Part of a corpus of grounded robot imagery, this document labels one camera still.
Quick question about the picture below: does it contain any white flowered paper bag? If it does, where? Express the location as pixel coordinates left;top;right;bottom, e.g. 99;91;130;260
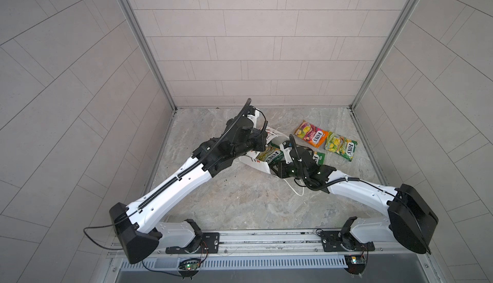
239;127;305;197

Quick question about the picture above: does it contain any orange Fox's fruits candy bag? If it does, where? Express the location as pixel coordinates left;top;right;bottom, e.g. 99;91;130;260
294;121;329;148

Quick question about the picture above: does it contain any green Fox's spring tea bag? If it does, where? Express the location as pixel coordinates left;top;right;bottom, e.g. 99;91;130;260
325;132;358;162

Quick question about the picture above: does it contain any green fox's candy bag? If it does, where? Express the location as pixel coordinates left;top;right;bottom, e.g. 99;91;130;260
256;146;284;164
312;152;326;166

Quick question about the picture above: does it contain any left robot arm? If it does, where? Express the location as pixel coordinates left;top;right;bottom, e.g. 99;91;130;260
109;109;267;265

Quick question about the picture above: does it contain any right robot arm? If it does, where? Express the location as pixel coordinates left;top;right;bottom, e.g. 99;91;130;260
272;147;439;254

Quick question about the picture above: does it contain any right controller board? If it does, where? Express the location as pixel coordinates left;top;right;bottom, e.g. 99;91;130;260
344;255;367;275

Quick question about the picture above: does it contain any controller board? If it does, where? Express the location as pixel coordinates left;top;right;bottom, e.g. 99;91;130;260
344;255;367;275
178;258;202;273

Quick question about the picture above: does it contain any left controller board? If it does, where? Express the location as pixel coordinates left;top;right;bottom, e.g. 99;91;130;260
178;258;202;273

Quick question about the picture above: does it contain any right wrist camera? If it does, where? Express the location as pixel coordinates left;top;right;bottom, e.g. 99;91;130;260
280;140;293;164

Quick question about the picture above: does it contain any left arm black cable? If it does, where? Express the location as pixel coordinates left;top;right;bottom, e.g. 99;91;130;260
83;97;268;251

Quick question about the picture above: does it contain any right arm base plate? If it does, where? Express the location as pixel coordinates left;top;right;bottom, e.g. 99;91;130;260
316;229;375;252

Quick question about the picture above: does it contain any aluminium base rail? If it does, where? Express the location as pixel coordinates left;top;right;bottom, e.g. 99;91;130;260
149;229;410;257

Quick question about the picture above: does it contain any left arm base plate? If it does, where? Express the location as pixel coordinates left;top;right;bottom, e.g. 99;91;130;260
166;232;220;254

